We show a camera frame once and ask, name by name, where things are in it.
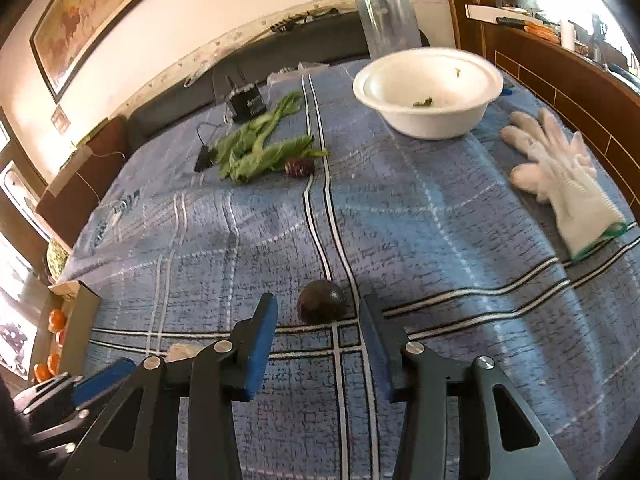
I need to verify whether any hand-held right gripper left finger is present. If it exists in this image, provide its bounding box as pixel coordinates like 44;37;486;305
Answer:
60;293;279;480

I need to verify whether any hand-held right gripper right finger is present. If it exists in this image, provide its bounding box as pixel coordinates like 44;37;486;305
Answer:
359;293;576;480

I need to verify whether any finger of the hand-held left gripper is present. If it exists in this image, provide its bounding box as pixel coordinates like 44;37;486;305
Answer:
12;372;77;415
74;358;137;409

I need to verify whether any cardboard box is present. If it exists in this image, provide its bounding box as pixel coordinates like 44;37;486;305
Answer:
30;280;101;386

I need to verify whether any dark purple round fruit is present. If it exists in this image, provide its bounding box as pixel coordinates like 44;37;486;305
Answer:
297;280;346;325

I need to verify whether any shrivelled dark red date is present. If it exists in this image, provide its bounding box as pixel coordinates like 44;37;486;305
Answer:
285;158;316;178

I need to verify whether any green leafy vegetable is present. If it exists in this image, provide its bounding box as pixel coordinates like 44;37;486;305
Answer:
212;91;330;185

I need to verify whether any black electronic device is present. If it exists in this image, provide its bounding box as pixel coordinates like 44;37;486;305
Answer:
224;75;269;123

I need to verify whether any white knit glove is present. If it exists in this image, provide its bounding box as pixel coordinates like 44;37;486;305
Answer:
500;108;630;263

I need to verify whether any dark sofa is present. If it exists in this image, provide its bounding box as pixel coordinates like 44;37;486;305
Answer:
35;10;431;241

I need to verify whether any white paper bowl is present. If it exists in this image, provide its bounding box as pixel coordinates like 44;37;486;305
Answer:
352;47;504;140

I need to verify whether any clear plastic cup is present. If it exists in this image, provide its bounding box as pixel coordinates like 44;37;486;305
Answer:
356;0;424;60

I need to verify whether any wooden bed board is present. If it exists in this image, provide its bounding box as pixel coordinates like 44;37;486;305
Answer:
440;0;640;211

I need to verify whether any white flat box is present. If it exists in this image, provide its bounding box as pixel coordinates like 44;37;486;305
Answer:
465;4;506;24

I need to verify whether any framed wall painting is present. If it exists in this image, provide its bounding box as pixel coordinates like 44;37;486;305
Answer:
29;0;201;104

